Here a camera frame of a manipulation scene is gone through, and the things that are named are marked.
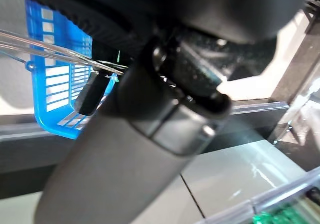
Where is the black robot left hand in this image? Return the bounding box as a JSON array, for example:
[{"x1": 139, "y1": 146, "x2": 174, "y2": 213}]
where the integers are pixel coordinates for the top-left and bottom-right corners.
[{"x1": 7, "y1": 0, "x2": 320, "y2": 224}]

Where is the brown reflective stand panel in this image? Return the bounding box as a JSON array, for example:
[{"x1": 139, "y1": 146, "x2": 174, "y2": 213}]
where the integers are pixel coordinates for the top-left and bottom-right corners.
[{"x1": 268, "y1": 0, "x2": 320, "y2": 172}]

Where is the green sprite bottle yellow cap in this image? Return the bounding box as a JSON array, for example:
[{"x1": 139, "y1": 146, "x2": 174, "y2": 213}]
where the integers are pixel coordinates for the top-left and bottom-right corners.
[{"x1": 251, "y1": 203, "x2": 302, "y2": 224}]

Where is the blue plastic shopping basket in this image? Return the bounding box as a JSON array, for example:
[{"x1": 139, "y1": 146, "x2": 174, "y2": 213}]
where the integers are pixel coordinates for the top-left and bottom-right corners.
[{"x1": 0, "y1": 0, "x2": 126, "y2": 140}]

